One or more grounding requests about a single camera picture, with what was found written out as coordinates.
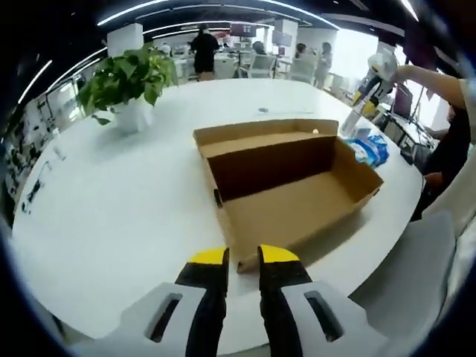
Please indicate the brown cardboard shoe box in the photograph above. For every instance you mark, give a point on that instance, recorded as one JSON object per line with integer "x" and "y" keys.
{"x": 290, "y": 197}

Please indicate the long curved ceiling light strip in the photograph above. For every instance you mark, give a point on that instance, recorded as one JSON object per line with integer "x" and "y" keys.
{"x": 223, "y": 7}

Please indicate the white tube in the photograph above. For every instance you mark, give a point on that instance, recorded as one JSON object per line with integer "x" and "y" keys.
{"x": 351, "y": 121}

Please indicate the green plant in white pot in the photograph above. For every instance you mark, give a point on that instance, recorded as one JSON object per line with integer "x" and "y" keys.
{"x": 126, "y": 82}

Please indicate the blue soft item tissue pack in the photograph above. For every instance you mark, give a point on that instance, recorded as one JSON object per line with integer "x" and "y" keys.
{"x": 373, "y": 148}

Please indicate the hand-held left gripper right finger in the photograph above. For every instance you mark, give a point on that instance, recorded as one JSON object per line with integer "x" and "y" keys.
{"x": 279, "y": 297}

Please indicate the white square pillar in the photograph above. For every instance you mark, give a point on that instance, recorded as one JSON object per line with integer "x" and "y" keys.
{"x": 124, "y": 39}

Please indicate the purple wall screen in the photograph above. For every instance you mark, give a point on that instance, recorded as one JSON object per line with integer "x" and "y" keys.
{"x": 241, "y": 29}

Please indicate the white mesh office chair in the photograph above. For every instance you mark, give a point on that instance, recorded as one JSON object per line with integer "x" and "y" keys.
{"x": 303, "y": 70}
{"x": 260, "y": 66}

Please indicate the small white bottle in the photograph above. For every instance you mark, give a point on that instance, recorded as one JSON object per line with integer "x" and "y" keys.
{"x": 60, "y": 153}

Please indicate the grey fabric chair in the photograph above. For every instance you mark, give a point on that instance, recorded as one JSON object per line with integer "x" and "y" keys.
{"x": 409, "y": 267}

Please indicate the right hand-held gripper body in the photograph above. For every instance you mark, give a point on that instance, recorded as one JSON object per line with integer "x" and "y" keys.
{"x": 383, "y": 68}

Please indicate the dark desk monitor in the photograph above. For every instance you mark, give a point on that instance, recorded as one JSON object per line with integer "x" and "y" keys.
{"x": 403, "y": 103}

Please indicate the short ceiling light strip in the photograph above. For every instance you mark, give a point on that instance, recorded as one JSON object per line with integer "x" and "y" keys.
{"x": 35, "y": 82}

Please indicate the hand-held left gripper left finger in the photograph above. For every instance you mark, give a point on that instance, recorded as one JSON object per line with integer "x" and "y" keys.
{"x": 208, "y": 297}

